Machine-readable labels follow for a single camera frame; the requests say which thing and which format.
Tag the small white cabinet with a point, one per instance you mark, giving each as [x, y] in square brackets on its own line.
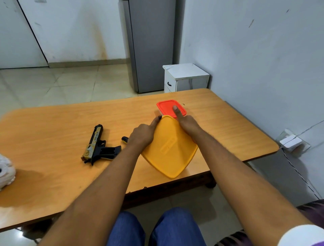
[186, 76]

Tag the white crumpled cloth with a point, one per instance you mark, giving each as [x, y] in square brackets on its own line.
[6, 172]

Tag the wooden table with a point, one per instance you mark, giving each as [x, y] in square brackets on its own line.
[63, 126]

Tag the red plastic container lid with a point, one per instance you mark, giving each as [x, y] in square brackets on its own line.
[167, 106]

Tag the person's blue jeans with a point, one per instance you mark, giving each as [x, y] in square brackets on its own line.
[174, 228]

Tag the person's right forearm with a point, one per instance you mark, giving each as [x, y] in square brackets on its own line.
[240, 187]

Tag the black and gold toy pistol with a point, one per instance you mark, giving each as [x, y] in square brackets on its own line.
[95, 149]

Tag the grey refrigerator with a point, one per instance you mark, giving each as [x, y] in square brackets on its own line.
[151, 45]

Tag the person's left hand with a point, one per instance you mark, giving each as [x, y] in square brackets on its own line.
[141, 134]

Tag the white charger plug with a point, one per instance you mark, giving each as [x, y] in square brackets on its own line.
[291, 142]

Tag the person's left forearm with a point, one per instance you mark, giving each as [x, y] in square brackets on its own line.
[101, 192]

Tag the person's white sleeve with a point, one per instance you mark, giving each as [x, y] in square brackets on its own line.
[301, 237]

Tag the person's right hand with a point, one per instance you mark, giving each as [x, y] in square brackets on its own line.
[189, 125]

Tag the yellow plastic container lid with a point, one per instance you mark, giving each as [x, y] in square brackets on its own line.
[169, 152]

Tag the small black and yellow tool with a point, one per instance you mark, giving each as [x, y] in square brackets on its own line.
[124, 139]

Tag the white door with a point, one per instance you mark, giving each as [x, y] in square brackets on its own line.
[17, 38]

